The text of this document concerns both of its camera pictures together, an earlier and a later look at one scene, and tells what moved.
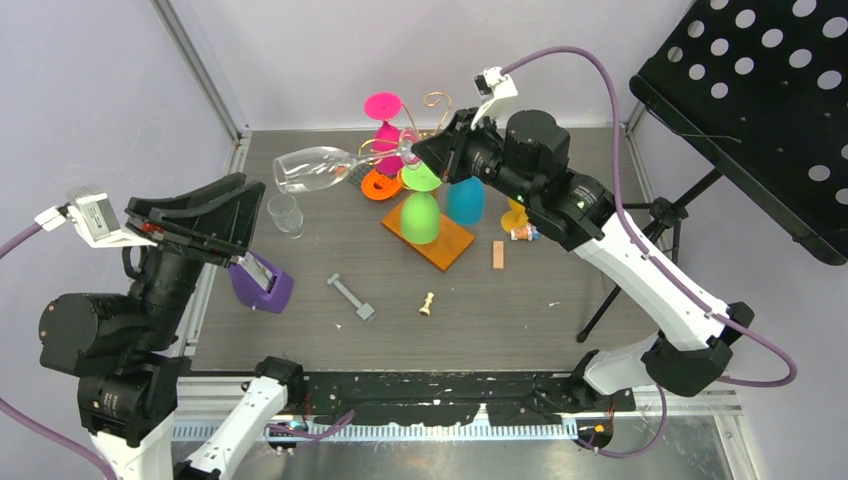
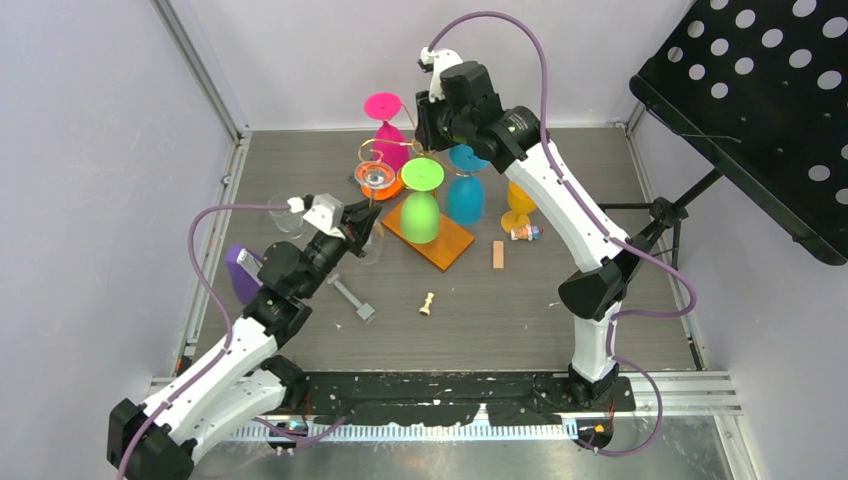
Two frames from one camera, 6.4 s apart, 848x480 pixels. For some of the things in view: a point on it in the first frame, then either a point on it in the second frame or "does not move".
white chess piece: (425, 310) does not move
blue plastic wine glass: (466, 201) does not move
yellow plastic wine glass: (515, 218) does not move
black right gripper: (444, 154) to (425, 110)
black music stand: (760, 89) does not move
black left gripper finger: (227, 208) to (362, 216)
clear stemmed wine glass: (312, 167) to (374, 175)
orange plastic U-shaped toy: (377, 186) does not move
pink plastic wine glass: (387, 141) does not move
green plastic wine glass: (419, 218) does not move
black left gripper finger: (221, 249) to (351, 235)
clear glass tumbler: (283, 209) does not move
